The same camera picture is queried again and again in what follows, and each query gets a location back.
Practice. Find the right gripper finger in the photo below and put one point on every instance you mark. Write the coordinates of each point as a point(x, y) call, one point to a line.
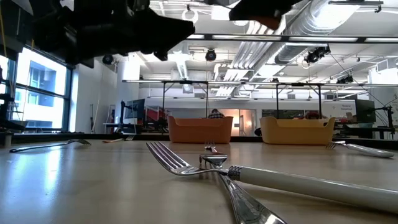
point(252, 11)

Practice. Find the long ceiling light bar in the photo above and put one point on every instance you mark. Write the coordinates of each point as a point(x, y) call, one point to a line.
point(311, 39)

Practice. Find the computer monitor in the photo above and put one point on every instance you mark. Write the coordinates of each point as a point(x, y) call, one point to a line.
point(135, 109)
point(365, 110)

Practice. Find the red rack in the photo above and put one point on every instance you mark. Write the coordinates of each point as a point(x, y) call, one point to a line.
point(155, 115)

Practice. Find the orange plastic bin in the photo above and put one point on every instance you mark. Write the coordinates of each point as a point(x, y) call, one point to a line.
point(199, 130)

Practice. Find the large window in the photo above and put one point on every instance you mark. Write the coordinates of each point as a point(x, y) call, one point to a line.
point(40, 81)

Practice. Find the black fork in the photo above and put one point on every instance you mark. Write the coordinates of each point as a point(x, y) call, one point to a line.
point(79, 141)

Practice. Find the black table clamp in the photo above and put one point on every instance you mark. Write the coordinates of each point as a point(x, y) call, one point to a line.
point(257, 132)

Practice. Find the yellow plastic bin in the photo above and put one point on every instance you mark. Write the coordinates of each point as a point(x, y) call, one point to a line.
point(297, 132)

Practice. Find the black equipment stand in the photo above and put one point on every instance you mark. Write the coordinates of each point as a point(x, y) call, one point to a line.
point(6, 118)

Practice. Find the small grey cylinder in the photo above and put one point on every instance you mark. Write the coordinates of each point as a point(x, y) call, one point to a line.
point(7, 140)

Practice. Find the black ceiling camera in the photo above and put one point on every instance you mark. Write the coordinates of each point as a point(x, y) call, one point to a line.
point(211, 55)
point(317, 54)
point(345, 79)
point(108, 59)

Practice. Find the silver ventilation duct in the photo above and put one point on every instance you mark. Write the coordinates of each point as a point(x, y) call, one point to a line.
point(317, 18)

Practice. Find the black overhead metal frame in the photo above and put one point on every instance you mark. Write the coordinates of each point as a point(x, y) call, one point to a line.
point(185, 82)

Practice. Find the black aluminium table frame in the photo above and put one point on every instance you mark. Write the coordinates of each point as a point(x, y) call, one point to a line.
point(46, 137)

